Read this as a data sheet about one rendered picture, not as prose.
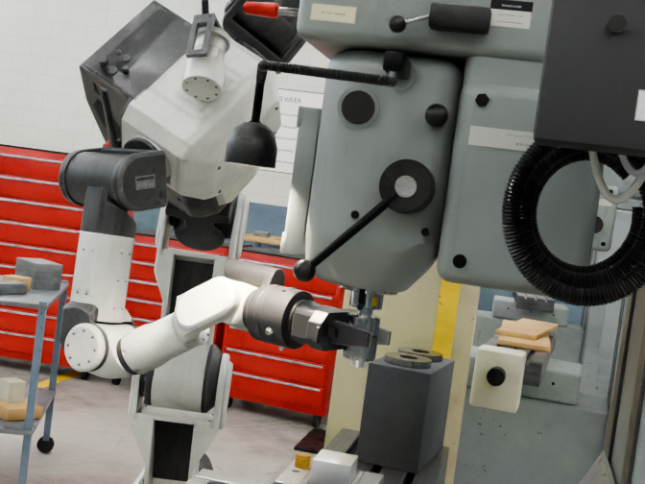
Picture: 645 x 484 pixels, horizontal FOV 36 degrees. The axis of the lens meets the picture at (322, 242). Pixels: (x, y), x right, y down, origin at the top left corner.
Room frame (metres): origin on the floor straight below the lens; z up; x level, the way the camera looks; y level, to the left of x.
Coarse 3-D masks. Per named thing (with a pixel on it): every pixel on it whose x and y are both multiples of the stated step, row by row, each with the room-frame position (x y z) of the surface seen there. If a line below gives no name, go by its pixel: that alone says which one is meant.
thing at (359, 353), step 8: (360, 328) 1.39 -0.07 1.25; (368, 328) 1.39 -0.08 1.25; (376, 328) 1.39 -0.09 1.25; (376, 336) 1.40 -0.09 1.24; (376, 344) 1.40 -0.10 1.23; (344, 352) 1.40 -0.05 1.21; (352, 352) 1.39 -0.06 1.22; (360, 352) 1.39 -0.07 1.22; (368, 352) 1.39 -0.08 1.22; (360, 360) 1.39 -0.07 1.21; (368, 360) 1.39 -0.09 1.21
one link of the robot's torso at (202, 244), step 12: (168, 204) 1.98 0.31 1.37; (228, 204) 1.99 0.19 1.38; (180, 216) 1.99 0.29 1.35; (216, 216) 1.97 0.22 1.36; (228, 216) 1.97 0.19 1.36; (180, 228) 2.04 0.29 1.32; (192, 228) 2.02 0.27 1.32; (204, 228) 2.02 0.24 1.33; (216, 228) 2.04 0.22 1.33; (180, 240) 2.08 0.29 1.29; (192, 240) 2.07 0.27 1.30; (204, 240) 2.06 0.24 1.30; (216, 240) 2.06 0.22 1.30
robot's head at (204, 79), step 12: (216, 36) 1.66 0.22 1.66; (216, 48) 1.65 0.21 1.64; (228, 48) 1.69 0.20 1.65; (192, 60) 1.63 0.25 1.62; (204, 60) 1.62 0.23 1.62; (216, 60) 1.63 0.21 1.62; (192, 72) 1.61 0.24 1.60; (204, 72) 1.61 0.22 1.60; (216, 72) 1.62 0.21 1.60; (192, 84) 1.63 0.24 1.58; (204, 84) 1.62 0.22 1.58; (216, 84) 1.62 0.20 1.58; (192, 96) 1.66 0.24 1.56; (204, 96) 1.65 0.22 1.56; (216, 96) 1.65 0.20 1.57
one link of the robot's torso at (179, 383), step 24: (168, 216) 2.05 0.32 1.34; (240, 216) 2.05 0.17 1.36; (168, 240) 2.10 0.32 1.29; (240, 240) 2.04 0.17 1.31; (168, 264) 2.01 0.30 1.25; (192, 264) 2.05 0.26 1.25; (216, 264) 2.02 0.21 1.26; (168, 288) 2.01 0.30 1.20; (192, 288) 2.06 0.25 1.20; (168, 312) 2.04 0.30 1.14; (192, 360) 2.01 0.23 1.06; (216, 360) 2.03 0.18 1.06; (144, 384) 2.02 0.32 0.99; (168, 384) 2.00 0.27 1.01; (192, 384) 2.00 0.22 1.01; (216, 384) 2.02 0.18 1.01; (192, 408) 2.03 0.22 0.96
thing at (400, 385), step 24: (384, 360) 1.87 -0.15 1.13; (408, 360) 1.83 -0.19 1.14; (432, 360) 1.93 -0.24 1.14; (384, 384) 1.82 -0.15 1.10; (408, 384) 1.81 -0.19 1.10; (432, 384) 1.82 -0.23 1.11; (384, 408) 1.82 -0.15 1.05; (408, 408) 1.81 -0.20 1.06; (432, 408) 1.85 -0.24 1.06; (360, 432) 1.84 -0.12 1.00; (384, 432) 1.82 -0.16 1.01; (408, 432) 1.81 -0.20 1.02; (432, 432) 1.88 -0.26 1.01; (360, 456) 1.83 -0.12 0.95; (384, 456) 1.82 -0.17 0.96; (408, 456) 1.80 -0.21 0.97; (432, 456) 1.91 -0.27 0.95
